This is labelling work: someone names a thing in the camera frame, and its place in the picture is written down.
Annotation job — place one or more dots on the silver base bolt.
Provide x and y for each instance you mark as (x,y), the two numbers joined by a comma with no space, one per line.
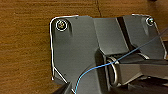
(150,22)
(62,25)

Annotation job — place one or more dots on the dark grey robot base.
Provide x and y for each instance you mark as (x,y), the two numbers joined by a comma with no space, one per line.
(76,43)

